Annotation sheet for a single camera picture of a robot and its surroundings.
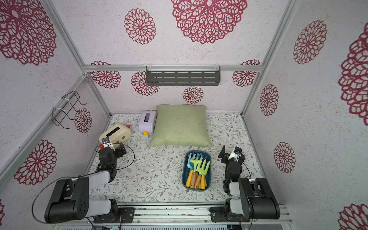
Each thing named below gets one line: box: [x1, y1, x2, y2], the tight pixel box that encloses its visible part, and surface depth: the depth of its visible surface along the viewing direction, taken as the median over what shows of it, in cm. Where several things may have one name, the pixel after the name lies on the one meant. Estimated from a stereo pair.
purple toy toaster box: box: [138, 109, 158, 136], surface depth 105 cm
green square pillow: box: [148, 104, 212, 149], surface depth 98 cm
